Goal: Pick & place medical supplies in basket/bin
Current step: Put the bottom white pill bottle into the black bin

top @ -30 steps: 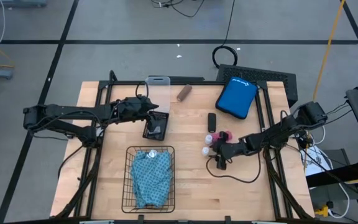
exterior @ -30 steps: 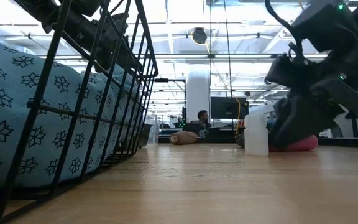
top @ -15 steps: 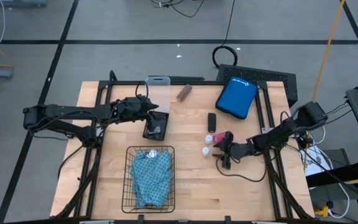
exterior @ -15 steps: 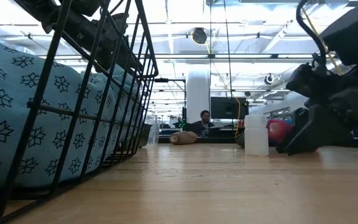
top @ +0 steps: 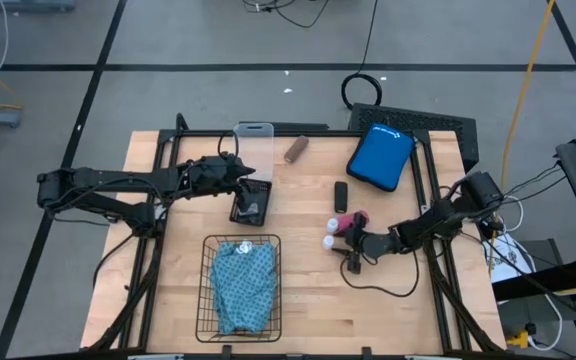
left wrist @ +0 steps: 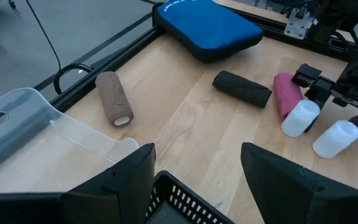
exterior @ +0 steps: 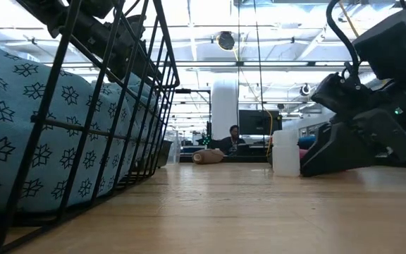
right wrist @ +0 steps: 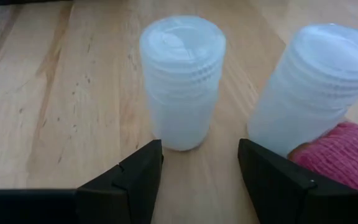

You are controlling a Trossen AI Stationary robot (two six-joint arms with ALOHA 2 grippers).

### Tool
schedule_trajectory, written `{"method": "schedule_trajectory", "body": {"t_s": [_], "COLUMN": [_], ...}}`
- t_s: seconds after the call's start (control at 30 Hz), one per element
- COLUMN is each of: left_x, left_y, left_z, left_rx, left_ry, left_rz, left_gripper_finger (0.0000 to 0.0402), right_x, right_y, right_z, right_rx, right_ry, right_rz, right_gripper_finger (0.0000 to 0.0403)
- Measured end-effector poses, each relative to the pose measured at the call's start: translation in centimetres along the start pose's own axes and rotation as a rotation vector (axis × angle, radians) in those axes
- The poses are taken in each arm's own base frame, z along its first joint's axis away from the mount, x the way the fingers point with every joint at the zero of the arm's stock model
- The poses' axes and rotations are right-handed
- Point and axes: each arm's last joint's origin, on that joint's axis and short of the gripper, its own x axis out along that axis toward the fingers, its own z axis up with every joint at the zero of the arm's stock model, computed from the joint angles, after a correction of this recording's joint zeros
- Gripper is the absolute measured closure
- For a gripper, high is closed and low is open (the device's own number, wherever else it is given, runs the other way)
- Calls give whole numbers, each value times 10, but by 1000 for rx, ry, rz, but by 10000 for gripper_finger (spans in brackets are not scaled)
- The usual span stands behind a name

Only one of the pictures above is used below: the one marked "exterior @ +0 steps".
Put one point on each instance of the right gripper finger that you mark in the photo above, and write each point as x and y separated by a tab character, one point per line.
337	151

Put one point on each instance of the pink bandage roll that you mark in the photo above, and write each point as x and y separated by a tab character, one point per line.
302	153

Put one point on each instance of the small white plastic bottle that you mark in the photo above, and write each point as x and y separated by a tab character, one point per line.
285	155

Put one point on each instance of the blue patterned cloth gown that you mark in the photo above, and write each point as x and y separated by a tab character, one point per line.
9	91

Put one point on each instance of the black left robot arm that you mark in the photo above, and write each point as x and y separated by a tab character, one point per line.
93	31

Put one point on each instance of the round black ceiling fixture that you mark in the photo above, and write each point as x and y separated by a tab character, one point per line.
305	90

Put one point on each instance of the black computer monitor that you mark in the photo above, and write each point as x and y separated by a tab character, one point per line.
259	122

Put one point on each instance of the white round column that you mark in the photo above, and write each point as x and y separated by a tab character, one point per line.
225	106

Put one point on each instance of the person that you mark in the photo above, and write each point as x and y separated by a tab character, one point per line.
233	143

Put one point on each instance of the small tan plush object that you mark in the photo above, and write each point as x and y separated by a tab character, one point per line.
208	156

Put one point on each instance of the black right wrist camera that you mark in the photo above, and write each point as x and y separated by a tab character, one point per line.
340	95

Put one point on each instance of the black background rig frame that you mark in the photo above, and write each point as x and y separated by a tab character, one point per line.
183	91

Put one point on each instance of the black overhead camera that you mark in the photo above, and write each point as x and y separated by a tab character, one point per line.
226	40

